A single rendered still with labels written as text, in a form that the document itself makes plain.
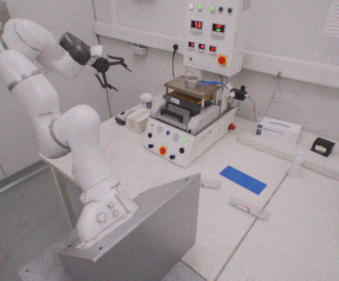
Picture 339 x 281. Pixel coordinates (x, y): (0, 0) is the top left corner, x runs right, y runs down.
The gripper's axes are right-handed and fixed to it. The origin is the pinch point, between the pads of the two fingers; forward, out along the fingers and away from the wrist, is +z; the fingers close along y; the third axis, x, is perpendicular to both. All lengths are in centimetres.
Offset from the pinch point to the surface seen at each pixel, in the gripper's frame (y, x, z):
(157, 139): 15.2, 28.2, 24.7
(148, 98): 0.7, -13.2, 33.4
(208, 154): 4, 47, 47
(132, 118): 16.9, -0.5, 22.9
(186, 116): -5.9, 35.0, 25.0
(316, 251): 5, 118, 43
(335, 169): -30, 95, 74
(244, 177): 1, 73, 49
